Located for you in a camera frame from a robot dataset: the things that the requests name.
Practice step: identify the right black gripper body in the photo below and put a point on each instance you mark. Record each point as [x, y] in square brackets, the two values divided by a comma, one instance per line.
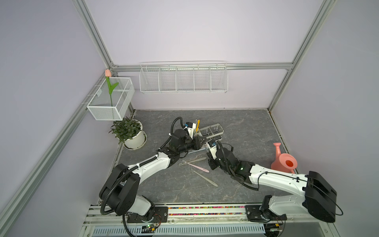
[213, 163]

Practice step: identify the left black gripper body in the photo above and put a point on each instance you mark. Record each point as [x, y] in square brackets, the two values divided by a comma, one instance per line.
[193, 144]

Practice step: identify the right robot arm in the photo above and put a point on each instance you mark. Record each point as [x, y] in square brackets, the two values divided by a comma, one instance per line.
[306, 193]

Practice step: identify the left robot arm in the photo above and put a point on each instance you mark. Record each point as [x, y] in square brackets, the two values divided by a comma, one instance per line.
[119, 193]

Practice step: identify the cream toothbrush holder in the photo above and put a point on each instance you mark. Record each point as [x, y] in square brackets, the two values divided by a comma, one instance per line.
[211, 132]

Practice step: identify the pink toothbrush middle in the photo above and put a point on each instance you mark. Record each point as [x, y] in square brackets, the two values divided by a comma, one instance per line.
[200, 168]

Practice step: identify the potted green plant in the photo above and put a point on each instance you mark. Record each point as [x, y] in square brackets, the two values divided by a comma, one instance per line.
[129, 133]

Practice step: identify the pink watering can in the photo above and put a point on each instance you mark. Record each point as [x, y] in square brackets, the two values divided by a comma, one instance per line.
[283, 162]

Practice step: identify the white vent grille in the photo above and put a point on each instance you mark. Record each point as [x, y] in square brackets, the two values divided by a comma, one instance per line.
[198, 230]

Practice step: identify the white mesh box basket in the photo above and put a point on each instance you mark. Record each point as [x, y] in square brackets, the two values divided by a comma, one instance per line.
[100, 103]

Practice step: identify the artificial pink tulip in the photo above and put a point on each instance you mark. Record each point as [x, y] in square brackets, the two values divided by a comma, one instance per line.
[111, 86]

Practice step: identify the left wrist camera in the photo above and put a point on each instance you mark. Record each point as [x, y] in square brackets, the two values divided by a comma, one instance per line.
[188, 126]

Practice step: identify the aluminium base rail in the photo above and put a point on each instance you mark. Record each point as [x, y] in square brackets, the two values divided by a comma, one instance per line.
[193, 213]

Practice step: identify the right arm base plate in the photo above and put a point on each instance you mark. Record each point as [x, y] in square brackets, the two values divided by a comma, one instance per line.
[256, 213]

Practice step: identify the white wire wall basket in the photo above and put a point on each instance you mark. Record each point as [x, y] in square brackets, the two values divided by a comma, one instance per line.
[184, 77]

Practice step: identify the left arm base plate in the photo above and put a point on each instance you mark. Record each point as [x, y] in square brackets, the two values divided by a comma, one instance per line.
[157, 214]

